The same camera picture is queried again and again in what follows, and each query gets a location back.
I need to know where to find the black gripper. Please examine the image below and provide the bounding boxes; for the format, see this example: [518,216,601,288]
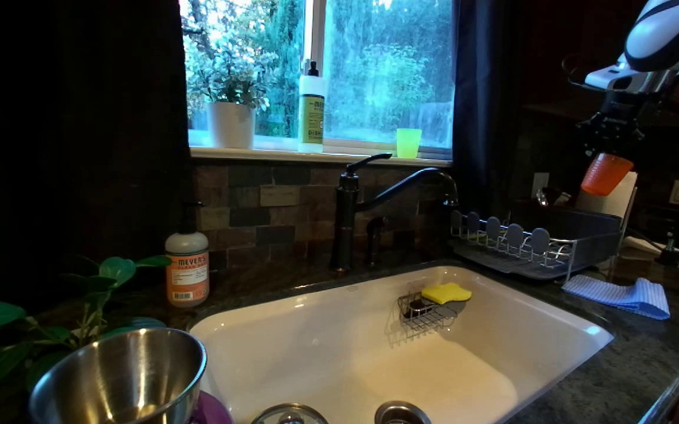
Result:
[575,90,646,164]

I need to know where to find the orange plastic cup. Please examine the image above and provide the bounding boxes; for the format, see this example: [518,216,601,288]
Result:
[578,151,638,200]

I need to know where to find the green plastic cup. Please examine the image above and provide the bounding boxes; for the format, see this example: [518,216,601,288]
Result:
[394,128,423,163]

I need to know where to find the white framed window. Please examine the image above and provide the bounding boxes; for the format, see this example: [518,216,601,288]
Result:
[177,0,456,167]

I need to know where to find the white paper towel roll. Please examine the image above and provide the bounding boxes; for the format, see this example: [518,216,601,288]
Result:
[575,170,640,222]

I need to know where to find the black dish rack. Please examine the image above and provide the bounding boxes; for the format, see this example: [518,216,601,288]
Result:
[447,202,630,282]

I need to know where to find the dark narrow curtain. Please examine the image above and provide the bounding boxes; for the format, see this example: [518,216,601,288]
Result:
[449,0,518,216]

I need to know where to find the blue white striped cloth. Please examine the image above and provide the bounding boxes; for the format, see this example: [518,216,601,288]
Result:
[561,270,675,322]

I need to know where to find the yellow sponge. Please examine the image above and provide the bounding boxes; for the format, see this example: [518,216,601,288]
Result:
[420,281,473,309]

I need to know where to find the dark bronze kitchen faucet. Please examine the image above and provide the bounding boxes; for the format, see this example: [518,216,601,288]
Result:
[329,151,462,274]

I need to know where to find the white ceramic sink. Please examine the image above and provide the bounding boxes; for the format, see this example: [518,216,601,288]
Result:
[185,265,618,424]

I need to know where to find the white soap bottle green label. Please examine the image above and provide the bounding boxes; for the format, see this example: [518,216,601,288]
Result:
[300,60,327,154]

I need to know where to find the metal sink drain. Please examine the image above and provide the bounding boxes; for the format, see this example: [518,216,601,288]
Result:
[372,398,433,424]

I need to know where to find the white pot with plant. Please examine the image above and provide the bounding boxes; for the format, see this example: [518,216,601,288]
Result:
[196,67,273,154]

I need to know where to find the round metal sink stopper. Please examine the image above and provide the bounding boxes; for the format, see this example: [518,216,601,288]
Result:
[249,400,329,424]

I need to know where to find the white bottle orange label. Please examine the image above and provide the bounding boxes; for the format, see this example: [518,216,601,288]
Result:
[163,229,212,309]

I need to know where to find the purple plastic dish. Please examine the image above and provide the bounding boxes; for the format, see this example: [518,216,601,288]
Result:
[189,389,235,424]

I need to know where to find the dark wide curtain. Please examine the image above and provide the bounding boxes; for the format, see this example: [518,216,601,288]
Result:
[0,0,198,303]

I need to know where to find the stainless steel bowl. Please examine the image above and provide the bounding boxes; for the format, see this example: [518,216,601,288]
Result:
[26,325,210,424]

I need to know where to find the green leafy houseplant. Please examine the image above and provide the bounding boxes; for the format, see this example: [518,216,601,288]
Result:
[0,252,171,404]

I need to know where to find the white wall outlet plate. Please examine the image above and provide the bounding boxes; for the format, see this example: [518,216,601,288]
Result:
[528,170,554,204]

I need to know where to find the wire sink caddy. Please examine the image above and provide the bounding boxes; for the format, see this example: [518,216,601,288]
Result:
[387,288,471,345]

